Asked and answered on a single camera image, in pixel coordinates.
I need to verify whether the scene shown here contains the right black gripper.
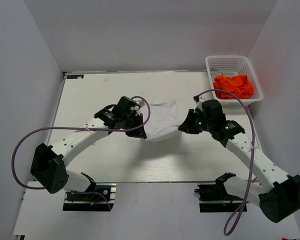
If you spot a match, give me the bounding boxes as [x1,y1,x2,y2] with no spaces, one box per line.
[179,109,214,135]

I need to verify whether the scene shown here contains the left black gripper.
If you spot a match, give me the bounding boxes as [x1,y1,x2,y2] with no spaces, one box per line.
[121,112,147,139]

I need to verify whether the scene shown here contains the white t shirt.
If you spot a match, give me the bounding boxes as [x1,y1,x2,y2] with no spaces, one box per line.
[143,99,181,143]

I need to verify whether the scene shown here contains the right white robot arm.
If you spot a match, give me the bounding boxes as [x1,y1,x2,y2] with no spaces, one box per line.
[178,99,300,223]

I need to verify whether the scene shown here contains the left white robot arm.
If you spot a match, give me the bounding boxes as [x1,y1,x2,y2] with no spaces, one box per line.
[30,96,147,200]

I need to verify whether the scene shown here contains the orange t shirt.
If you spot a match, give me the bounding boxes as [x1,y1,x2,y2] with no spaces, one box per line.
[213,74,255,99]

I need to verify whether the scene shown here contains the white plastic basket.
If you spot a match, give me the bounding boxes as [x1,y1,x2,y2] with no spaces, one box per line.
[205,55,263,106]

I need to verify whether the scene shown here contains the blue table label sticker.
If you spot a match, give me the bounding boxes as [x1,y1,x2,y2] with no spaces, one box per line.
[66,74,84,79]

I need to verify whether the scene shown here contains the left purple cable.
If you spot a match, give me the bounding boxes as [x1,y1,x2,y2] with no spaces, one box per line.
[11,95,152,211]

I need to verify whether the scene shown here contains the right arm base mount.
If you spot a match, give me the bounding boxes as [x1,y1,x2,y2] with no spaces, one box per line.
[194,182,243,213]

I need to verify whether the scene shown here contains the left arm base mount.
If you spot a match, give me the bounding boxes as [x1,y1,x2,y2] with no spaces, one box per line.
[62,183,117,212]

